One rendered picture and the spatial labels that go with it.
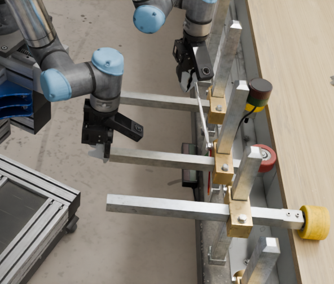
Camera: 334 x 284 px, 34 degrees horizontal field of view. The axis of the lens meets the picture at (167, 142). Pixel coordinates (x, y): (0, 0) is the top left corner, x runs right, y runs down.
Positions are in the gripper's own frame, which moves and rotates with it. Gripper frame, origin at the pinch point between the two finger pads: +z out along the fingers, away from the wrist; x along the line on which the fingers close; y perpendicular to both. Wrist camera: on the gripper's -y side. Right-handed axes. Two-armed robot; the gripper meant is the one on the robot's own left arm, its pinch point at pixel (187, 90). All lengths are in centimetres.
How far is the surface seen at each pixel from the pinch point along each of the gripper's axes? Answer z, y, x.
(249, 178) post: -15, -48, 6
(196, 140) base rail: 20.5, -2.2, -6.3
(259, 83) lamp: -20.9, -23.8, -7.1
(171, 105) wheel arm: 5.9, 0.3, 3.9
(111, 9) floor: 90, 186, -35
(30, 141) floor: 90, 77, 36
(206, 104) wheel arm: 4.5, -2.7, -6.4
